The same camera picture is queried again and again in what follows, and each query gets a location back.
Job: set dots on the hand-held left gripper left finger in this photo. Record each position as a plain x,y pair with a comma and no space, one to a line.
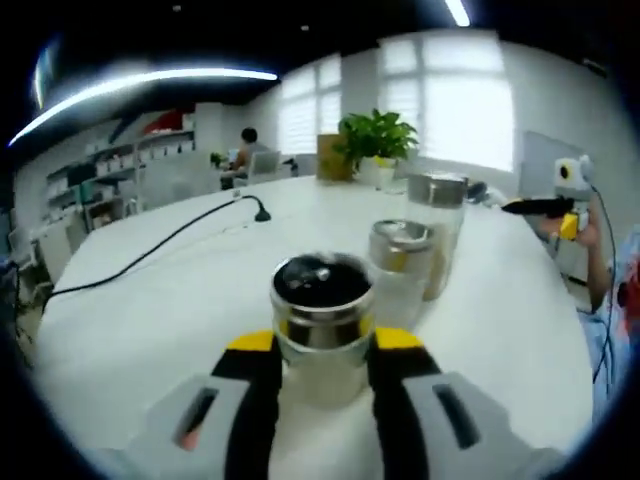
200,425

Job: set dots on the person in blue shirt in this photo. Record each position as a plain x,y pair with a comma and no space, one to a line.
625,320

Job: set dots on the brown paper bag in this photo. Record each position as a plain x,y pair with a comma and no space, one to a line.
330,160

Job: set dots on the green potted plant white pot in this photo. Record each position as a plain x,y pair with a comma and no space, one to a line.
377,135

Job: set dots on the seasoning bottle brown powder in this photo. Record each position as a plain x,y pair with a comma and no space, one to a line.
447,190

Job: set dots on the small potted plant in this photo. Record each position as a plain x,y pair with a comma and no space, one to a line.
216,159

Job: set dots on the seasoning bottle tan powder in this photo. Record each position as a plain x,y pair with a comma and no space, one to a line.
320,320

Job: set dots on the window with white blinds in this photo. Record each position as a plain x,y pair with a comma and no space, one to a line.
450,100
310,105

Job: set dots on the person's right hand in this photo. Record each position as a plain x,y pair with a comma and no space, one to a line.
595,240

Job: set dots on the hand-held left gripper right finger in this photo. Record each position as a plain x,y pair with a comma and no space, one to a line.
450,425

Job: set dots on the blue computer screen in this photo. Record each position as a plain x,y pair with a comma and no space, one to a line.
232,156

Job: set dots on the white shelving unit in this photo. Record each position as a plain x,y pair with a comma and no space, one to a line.
115,180

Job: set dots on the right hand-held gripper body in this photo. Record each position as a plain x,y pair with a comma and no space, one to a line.
572,175

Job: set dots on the white desk chair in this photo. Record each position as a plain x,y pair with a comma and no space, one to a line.
265,167

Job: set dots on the black monitor on stand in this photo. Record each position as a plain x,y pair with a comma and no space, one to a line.
80,180

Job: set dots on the row of white storage bins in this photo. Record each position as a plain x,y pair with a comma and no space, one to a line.
140,155

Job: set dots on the seasoning bottle white powder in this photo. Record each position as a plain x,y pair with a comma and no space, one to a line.
400,250

